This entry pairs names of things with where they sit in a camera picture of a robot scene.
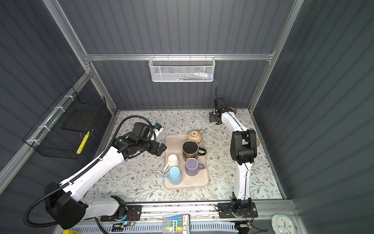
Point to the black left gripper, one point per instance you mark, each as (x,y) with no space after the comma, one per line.
(158,147)

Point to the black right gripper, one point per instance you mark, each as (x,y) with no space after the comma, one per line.
(215,116)

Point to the white ceramic mug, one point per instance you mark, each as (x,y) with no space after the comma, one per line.
(171,161)

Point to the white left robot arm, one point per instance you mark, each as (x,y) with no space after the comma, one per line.
(65,201)

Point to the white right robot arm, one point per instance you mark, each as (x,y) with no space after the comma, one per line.
(243,150)

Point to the black floral mug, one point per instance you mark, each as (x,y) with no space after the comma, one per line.
(191,150)

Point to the light blue mug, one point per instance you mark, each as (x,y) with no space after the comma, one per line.
(174,176)

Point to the purple ceramic mug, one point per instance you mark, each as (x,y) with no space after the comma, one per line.
(192,167)

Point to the yellow marker pen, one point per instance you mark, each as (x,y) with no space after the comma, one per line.
(81,146)

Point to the beige plastic tray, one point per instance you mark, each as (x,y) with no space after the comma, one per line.
(181,171)

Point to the clear box of markers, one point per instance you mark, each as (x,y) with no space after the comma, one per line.
(177,224)

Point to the white analog clock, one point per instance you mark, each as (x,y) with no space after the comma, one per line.
(283,224)

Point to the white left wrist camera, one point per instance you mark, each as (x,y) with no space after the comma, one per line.
(158,129)

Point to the white wire basket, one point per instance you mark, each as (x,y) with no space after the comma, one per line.
(182,68)

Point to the black wire basket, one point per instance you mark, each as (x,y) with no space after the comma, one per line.
(61,133)

